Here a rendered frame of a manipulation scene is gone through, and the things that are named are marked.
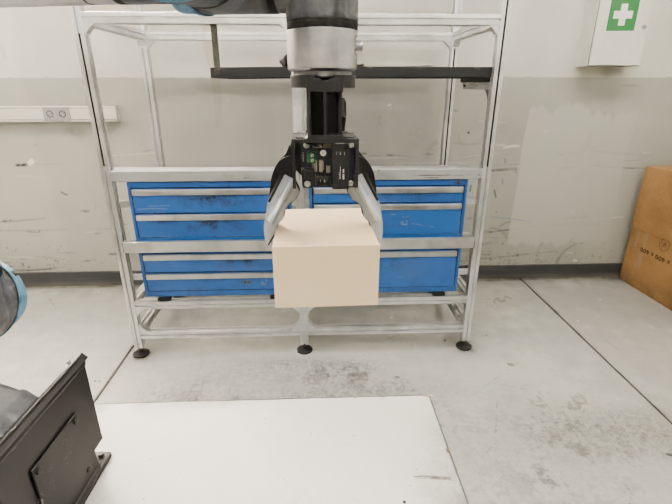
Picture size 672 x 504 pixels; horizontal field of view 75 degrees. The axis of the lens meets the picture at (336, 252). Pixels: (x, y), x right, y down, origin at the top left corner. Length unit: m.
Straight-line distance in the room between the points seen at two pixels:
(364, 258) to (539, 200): 2.78
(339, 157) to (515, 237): 2.82
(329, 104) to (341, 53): 0.05
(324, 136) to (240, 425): 0.58
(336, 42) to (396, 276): 1.75
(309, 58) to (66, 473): 0.63
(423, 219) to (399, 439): 1.38
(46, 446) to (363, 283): 0.47
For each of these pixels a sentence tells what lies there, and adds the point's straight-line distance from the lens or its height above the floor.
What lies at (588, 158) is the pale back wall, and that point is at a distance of 3.32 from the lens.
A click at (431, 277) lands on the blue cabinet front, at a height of 0.40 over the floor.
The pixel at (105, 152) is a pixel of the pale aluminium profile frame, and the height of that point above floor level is 1.01.
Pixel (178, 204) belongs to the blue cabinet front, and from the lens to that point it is 2.09.
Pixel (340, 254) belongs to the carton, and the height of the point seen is 1.10.
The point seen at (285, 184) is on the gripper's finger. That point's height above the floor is 1.17.
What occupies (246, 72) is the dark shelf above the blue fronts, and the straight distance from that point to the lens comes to 1.96.
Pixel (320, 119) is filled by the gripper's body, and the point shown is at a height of 1.25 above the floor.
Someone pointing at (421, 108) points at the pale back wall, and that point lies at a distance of 2.86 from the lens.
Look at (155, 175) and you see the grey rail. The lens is 2.07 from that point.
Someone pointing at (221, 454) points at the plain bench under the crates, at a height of 0.70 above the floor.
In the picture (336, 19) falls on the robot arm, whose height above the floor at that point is 1.34.
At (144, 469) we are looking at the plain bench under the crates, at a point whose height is 0.70.
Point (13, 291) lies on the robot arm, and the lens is 0.84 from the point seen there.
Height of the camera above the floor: 1.28
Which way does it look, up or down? 21 degrees down
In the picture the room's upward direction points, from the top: straight up
